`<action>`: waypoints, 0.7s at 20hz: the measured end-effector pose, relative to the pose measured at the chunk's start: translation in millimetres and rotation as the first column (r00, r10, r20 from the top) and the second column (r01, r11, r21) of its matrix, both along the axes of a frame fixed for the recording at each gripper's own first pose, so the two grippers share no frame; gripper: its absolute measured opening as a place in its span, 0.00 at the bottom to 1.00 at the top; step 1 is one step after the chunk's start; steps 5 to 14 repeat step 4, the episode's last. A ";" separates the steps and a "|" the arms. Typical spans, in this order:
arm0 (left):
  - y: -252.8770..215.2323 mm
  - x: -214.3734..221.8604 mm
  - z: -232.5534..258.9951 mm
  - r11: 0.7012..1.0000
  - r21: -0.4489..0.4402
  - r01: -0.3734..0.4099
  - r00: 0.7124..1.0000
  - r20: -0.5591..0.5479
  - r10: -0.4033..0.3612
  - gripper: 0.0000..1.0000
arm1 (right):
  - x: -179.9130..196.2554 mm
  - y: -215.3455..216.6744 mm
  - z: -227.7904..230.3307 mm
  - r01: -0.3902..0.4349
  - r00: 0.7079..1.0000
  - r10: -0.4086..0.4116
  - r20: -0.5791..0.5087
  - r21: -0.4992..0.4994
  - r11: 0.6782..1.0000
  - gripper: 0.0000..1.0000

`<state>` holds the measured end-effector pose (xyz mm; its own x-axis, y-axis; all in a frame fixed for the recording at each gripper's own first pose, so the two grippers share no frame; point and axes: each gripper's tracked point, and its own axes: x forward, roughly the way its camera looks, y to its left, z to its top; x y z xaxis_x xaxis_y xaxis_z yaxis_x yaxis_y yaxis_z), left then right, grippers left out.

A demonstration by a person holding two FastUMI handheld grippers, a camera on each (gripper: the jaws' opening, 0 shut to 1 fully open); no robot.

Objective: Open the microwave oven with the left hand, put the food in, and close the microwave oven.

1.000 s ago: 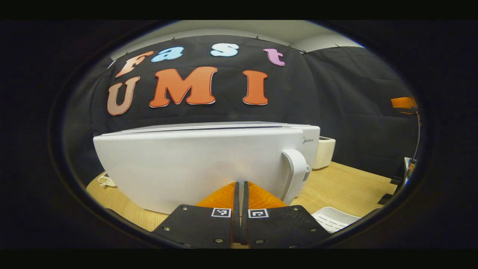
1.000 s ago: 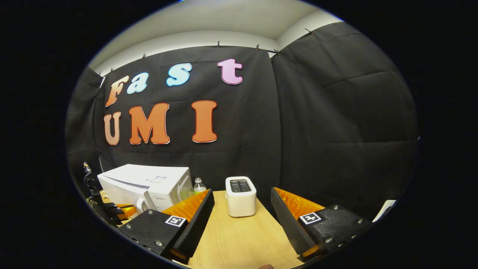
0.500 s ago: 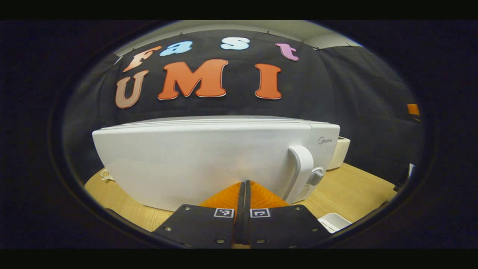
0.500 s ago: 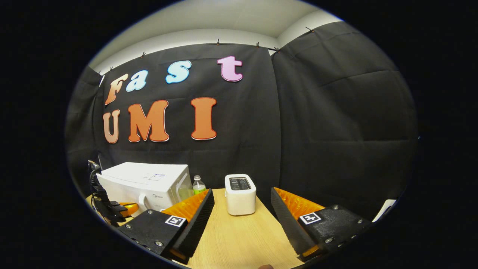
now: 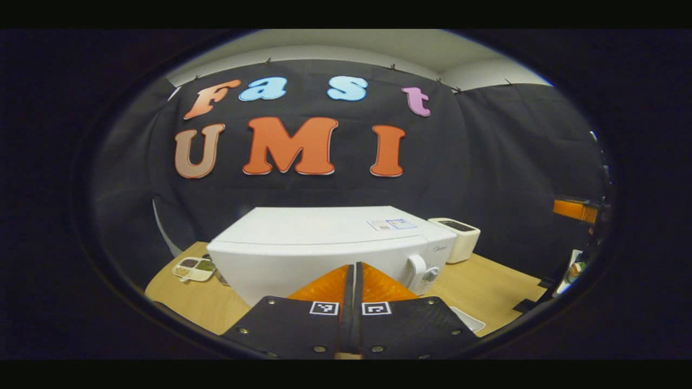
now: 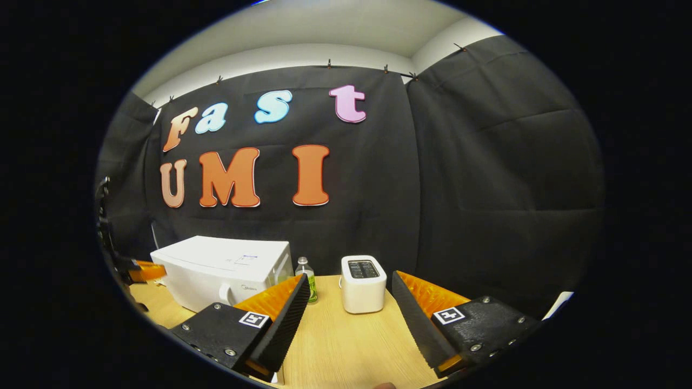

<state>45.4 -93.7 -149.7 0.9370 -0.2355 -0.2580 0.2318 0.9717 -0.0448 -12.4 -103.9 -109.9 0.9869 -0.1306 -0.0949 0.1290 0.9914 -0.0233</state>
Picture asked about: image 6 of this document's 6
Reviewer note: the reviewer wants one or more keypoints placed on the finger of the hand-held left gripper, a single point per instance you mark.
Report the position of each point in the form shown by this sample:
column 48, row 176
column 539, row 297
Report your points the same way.
column 148, row 271

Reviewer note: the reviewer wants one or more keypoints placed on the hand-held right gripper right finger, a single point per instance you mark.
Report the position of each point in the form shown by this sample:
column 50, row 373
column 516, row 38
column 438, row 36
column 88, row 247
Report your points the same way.
column 416, row 329

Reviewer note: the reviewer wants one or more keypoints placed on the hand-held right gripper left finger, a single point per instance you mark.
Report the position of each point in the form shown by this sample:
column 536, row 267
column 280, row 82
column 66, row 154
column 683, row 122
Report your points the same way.
column 286, row 329

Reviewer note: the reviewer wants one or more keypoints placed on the white microwave oven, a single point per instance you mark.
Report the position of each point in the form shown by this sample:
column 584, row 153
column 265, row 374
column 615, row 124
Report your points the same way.
column 216, row 265

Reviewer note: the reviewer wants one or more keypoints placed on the green label drink bottle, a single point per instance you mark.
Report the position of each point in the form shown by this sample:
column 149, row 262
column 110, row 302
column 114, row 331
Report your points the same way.
column 304, row 270

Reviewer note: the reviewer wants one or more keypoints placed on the white toaster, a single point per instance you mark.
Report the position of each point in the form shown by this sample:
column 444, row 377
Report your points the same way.
column 362, row 294

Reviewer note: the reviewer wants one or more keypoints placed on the white panel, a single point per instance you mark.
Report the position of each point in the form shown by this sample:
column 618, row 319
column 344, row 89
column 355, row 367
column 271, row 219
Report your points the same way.
column 557, row 305

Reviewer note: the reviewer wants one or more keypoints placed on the black backdrop cloth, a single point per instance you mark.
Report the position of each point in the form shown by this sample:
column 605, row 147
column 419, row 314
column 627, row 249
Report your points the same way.
column 486, row 189

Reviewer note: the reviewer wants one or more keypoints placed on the row of black cloth clips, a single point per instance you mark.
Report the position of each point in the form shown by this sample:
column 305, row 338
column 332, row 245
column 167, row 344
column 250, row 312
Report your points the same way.
column 328, row 64

